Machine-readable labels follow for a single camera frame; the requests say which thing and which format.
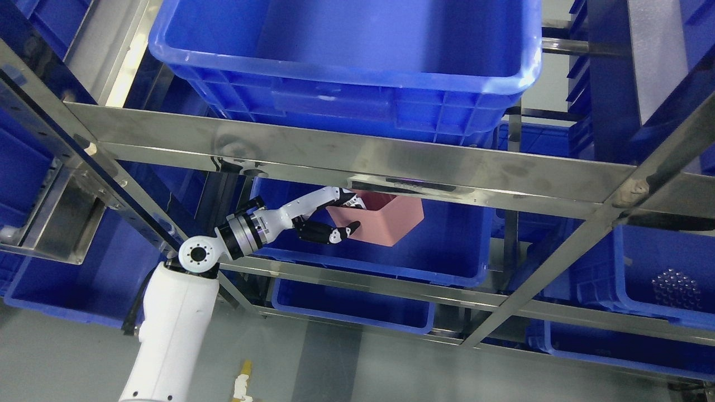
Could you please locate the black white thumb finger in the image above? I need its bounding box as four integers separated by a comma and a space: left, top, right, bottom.
293, 219, 361, 245

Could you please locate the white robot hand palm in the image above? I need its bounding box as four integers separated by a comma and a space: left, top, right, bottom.
258, 186, 358, 242

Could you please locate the pink plastic storage box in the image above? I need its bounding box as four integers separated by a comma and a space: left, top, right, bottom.
326, 190, 424, 247

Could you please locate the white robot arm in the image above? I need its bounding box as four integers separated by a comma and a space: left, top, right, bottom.
120, 186, 365, 401

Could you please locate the blue bin middle shelf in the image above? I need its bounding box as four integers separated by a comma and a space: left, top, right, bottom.
258, 199, 494, 288

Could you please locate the large blue bin top shelf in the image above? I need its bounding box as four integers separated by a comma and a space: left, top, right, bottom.
148, 1, 543, 149

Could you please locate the stainless steel shelf rack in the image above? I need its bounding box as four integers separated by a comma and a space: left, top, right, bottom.
0, 0, 715, 391

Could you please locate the blue bin bottom centre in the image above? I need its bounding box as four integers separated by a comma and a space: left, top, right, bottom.
271, 279, 436, 335

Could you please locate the blue bin lower left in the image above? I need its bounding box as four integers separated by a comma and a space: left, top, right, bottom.
3, 210, 164, 328

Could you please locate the blue bin bottom right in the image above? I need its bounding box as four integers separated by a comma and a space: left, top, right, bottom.
526, 320, 714, 382

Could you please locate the blue bin right with balls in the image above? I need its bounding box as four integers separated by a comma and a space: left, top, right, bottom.
569, 226, 714, 331

